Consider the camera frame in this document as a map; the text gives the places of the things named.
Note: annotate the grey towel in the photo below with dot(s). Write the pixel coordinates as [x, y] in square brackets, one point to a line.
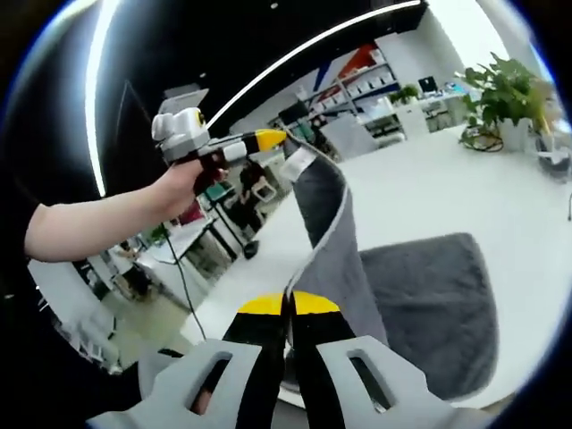
[429, 313]

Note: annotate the person's left hand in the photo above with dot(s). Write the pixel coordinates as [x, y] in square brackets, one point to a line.
[179, 187]

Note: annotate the ceiling air conditioner unit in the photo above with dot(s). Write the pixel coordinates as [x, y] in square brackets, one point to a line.
[183, 96]

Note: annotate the black monitor on stand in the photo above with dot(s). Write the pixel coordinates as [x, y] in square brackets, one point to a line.
[294, 114]

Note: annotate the white chair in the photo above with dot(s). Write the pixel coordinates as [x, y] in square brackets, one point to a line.
[263, 191]

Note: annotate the green board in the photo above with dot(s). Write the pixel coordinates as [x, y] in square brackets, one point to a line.
[220, 193]

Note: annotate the white tilted board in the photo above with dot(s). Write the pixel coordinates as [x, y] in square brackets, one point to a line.
[348, 136]

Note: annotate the long ceiling light strip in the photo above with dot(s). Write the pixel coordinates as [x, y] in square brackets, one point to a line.
[96, 89]
[313, 44]

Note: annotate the tiny desk plant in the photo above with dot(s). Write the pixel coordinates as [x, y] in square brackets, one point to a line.
[158, 234]

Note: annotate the black stand base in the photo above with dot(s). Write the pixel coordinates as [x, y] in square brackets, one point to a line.
[251, 250]

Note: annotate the white standing desk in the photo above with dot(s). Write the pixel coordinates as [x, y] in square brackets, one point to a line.
[179, 243]

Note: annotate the shelf with white bins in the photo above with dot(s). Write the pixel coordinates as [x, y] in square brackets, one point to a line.
[357, 82]

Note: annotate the small potted green plant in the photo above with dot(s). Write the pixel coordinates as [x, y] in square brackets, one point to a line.
[404, 95]

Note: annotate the long white counter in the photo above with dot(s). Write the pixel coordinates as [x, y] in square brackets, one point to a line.
[429, 116]

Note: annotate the small dark monitor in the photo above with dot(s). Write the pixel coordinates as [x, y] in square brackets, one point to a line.
[426, 85]

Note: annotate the large potted green plant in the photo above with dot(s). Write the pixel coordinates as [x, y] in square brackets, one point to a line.
[505, 94]

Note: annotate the grey white rounded device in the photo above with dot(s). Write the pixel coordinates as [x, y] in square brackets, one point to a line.
[554, 163]

